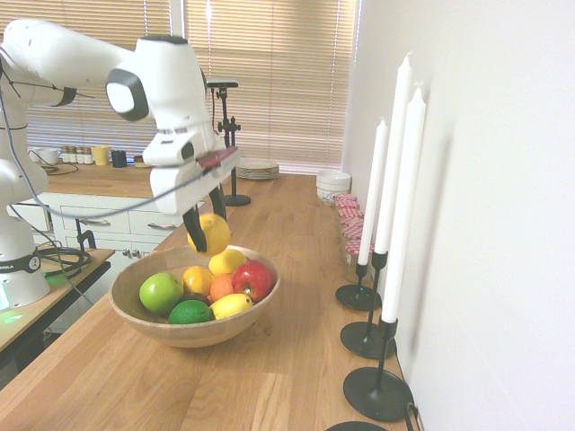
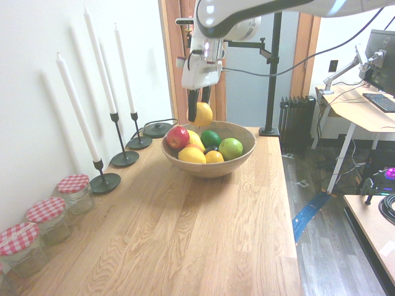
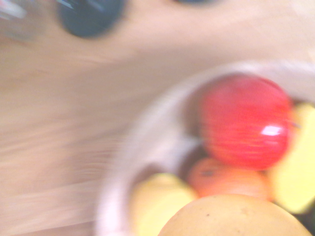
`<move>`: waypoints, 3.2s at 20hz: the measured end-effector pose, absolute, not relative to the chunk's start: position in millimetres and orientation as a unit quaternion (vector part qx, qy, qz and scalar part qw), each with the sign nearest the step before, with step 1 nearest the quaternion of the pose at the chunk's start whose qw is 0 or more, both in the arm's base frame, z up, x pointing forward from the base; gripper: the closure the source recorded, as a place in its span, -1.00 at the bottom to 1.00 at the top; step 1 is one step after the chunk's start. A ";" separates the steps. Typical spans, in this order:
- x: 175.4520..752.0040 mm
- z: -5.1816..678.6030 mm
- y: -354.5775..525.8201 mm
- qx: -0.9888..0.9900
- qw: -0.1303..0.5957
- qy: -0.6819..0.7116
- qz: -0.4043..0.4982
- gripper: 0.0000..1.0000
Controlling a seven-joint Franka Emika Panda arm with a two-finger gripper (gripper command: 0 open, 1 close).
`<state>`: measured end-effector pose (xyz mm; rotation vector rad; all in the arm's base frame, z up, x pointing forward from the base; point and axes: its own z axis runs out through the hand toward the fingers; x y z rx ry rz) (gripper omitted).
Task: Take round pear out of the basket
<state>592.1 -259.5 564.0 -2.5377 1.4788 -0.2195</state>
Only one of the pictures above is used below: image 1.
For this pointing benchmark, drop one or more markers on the small orange fruit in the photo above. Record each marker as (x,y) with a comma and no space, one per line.
(221,288)

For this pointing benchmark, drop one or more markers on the jar with red checkered lid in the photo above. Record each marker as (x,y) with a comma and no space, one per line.
(351,223)
(349,213)
(354,234)
(352,258)
(346,199)

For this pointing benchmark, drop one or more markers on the yellow-orange fruit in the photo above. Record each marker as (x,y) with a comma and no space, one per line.
(197,279)

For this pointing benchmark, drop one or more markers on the wide wooden window blind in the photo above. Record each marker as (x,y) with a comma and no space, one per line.
(278,81)
(90,18)

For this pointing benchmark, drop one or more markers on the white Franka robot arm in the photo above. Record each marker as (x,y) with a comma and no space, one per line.
(58,58)

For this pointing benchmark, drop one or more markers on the stack of white plates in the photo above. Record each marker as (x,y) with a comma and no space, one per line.
(258,170)

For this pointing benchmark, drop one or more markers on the green lime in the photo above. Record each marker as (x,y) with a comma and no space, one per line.
(188,313)

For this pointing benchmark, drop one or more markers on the black exterior camera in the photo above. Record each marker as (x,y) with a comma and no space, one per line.
(223,83)

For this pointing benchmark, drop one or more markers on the black camera stand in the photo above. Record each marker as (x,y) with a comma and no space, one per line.
(227,121)

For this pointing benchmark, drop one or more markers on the white taper candle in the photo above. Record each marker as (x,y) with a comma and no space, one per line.
(374,188)
(404,202)
(395,148)

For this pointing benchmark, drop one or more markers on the green apple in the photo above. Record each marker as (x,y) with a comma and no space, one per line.
(159,292)

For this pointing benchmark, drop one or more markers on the small spice jar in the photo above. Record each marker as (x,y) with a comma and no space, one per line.
(73,155)
(81,156)
(65,155)
(88,156)

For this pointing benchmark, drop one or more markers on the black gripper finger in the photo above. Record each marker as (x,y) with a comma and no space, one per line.
(196,229)
(218,202)

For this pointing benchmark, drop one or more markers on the black table clamp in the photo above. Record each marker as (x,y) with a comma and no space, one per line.
(85,235)

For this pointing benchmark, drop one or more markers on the white cup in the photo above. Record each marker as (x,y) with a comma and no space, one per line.
(47,155)

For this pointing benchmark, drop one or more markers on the round yellow citrus fruit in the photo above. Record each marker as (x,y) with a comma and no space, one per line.
(227,262)

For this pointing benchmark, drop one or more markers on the yellow mug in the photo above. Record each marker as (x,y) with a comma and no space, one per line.
(101,156)

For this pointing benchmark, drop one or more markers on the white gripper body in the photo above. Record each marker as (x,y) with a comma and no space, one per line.
(179,193)

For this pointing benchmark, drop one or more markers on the white patterned ceramic bowl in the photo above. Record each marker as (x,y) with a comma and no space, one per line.
(328,195)

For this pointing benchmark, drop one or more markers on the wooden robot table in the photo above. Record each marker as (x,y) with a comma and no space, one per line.
(27,314)

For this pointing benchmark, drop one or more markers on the yellow lemon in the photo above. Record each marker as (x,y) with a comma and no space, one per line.
(231,306)

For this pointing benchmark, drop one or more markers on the round wooden fruit bowl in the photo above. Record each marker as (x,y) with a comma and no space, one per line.
(202,334)

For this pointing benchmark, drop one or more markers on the black mug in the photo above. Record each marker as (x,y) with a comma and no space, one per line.
(119,159)

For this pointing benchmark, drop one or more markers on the plain white ceramic bowl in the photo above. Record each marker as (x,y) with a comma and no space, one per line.
(333,178)

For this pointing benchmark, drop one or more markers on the red apple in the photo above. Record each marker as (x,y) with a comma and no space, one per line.
(253,279)

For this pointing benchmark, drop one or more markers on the white drawer cabinet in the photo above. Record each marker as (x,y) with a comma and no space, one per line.
(112,229)

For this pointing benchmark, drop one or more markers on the red wrist camera box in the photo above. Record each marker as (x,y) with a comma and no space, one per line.
(220,158)

